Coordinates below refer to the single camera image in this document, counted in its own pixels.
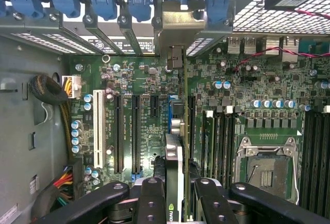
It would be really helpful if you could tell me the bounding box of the coloured power wire bundle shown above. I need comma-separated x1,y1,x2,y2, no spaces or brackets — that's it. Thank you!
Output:
33,164,78,209

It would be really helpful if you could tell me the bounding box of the blue expansion slot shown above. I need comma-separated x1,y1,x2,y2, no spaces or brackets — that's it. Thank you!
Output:
168,97,174,135

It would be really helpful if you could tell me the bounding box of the dark grey open PC case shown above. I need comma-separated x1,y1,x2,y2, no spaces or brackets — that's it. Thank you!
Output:
0,0,330,224

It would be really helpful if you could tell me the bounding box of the metal locking lever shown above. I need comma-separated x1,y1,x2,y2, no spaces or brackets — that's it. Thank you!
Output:
290,137,302,206

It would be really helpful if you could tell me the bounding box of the metal expansion slot cover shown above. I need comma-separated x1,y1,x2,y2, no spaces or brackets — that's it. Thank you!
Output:
84,13,122,56
117,14,144,56

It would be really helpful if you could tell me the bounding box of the short black expansion slot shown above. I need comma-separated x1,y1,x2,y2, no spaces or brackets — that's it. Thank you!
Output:
150,94,160,118

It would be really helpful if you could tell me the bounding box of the black sleeved power cable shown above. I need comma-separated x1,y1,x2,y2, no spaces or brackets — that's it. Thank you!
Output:
28,74,83,163

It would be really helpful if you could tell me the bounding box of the CPU socket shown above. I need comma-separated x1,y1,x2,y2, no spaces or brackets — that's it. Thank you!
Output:
234,135,301,205

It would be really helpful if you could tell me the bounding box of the green motherboard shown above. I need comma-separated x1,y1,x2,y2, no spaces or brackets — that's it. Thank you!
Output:
61,37,330,224

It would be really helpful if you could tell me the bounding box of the red black twisted wire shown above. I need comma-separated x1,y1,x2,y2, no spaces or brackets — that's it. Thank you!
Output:
226,7,330,76

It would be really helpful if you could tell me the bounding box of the white expansion slot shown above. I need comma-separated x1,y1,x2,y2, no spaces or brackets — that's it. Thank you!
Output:
92,89,107,170

